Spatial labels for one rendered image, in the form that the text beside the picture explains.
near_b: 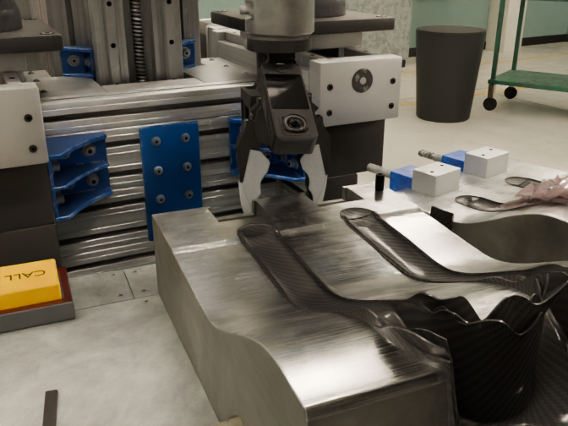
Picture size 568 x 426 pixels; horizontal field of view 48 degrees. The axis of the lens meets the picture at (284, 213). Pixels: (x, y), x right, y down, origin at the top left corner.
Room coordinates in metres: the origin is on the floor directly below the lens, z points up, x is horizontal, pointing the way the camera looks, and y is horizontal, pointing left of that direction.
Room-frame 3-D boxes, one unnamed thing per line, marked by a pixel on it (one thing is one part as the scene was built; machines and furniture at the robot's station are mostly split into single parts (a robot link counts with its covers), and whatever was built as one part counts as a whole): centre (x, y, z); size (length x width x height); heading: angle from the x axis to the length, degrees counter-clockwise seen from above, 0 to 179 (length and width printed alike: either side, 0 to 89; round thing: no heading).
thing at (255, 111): (0.73, 0.01, 0.99); 0.09 x 0.08 x 0.12; 15
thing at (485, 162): (0.86, -0.24, 0.85); 0.13 x 0.05 x 0.05; 40
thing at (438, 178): (0.80, -0.16, 0.85); 0.13 x 0.05 x 0.05; 40
